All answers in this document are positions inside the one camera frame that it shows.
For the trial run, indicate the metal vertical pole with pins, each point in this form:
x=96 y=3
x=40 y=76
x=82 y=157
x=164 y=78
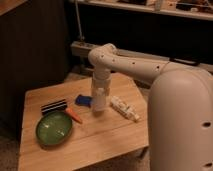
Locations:
x=81 y=36

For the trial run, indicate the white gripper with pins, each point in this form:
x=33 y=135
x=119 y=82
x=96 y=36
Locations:
x=100 y=83

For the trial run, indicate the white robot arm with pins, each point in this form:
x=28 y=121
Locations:
x=180 y=107

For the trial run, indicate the white ceramic cup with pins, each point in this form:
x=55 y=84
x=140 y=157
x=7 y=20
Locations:
x=100 y=104

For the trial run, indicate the black white striped block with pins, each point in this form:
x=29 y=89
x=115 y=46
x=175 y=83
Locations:
x=58 y=105

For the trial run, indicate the wooden table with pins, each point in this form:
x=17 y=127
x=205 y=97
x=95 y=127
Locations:
x=99 y=137

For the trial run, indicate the upper cluttered shelf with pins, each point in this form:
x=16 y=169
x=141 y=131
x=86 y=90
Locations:
x=164 y=7

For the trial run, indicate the green round plate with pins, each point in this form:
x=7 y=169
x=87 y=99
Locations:
x=53 y=128

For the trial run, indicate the blue sponge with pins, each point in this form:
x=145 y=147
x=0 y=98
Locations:
x=83 y=100

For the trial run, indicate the orange toy carrot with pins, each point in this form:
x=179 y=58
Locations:
x=74 y=115

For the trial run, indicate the black handle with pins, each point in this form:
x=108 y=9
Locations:
x=184 y=62

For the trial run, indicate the grey metal shelf beam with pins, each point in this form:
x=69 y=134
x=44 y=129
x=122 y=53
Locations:
x=82 y=49

